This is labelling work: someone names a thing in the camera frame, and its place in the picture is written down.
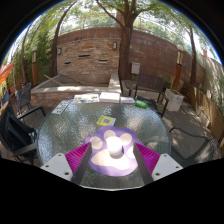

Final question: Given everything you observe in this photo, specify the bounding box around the black armchair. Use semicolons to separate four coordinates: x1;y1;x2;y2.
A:
0;105;46;165

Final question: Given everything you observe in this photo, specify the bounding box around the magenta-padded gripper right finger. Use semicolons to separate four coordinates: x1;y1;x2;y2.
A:
132;142;184;186

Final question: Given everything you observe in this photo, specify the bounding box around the large tree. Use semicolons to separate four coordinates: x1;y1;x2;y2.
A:
94;0;148;81

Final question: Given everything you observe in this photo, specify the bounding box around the flat white box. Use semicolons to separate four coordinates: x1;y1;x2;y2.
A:
99;91;122;104

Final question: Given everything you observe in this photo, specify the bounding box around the yellow square card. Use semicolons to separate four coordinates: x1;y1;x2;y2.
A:
96;114;117;127

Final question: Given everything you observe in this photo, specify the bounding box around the purple paw-shaped mouse pad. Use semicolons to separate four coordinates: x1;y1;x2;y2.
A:
83;125;140;178

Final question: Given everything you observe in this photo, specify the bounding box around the white planter box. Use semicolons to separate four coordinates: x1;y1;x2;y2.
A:
164;88;185;113

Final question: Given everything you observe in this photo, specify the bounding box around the small white booklet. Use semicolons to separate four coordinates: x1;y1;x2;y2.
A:
120;96;136;105

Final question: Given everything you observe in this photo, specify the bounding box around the dark slatted garden chair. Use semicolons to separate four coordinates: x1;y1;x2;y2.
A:
129;72;170;118

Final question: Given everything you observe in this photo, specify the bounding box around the green marker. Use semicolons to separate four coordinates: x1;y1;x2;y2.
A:
134;99;148;110

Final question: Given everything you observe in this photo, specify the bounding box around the white computer mouse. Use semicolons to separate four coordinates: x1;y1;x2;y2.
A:
105;135;124;158

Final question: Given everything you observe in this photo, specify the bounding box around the black metal chair armrest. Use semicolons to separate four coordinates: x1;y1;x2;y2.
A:
169;125;224;161

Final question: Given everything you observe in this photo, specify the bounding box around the wooden lamp post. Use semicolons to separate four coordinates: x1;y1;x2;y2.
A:
30;45;39;87
171;44;185;91

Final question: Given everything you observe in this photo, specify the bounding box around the orange fabric canopy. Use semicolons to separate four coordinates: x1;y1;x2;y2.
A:
0;62;16;86

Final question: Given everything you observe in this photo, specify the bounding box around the grey utility box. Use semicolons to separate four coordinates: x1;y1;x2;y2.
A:
130;61;142;76

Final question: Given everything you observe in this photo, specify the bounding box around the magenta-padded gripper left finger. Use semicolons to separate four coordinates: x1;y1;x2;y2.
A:
40;142;93;186

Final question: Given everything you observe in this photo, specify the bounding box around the thin curved tree trunk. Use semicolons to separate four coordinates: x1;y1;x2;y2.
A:
50;1;78;78
186;23;199;85

